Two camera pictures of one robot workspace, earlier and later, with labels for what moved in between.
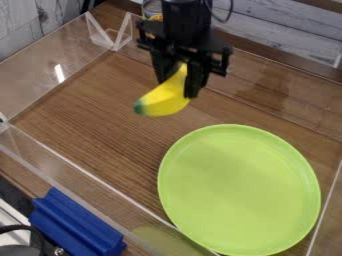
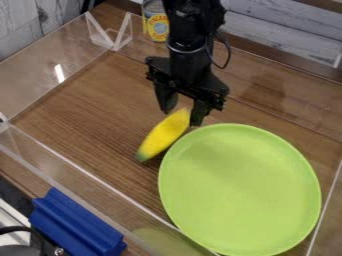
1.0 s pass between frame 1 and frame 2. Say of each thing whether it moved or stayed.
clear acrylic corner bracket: stayed
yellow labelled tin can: stayed
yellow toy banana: moved
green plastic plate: stayed
